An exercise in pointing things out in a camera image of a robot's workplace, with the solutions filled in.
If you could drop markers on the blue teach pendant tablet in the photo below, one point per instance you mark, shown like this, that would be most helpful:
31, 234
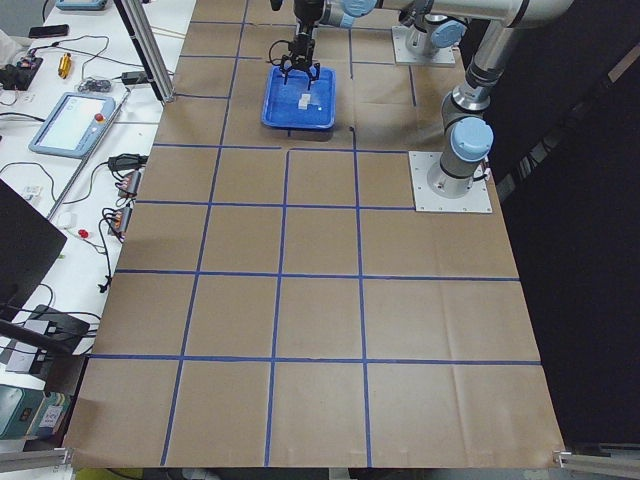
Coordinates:
74, 126

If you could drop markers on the aluminium frame post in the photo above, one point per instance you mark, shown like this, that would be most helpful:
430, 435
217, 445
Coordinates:
139, 30

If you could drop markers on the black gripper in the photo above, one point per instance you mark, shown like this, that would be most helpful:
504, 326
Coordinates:
303, 41

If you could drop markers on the black smartphone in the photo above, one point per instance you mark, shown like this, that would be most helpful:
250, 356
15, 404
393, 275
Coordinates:
48, 31

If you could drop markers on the yellow cylindrical tool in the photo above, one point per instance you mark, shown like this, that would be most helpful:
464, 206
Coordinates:
64, 66

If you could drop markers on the black power adapter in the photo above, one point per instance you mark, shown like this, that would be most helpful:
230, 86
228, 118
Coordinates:
134, 78

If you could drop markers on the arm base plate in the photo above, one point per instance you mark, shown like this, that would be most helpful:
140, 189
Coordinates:
414, 47
436, 192

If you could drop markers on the blue plastic tray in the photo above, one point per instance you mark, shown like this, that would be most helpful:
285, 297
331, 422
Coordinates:
292, 104

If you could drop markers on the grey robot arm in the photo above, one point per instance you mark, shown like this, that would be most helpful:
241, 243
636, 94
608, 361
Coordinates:
468, 138
344, 14

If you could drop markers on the brown paper table cover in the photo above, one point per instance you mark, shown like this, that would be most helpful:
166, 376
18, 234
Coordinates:
279, 301

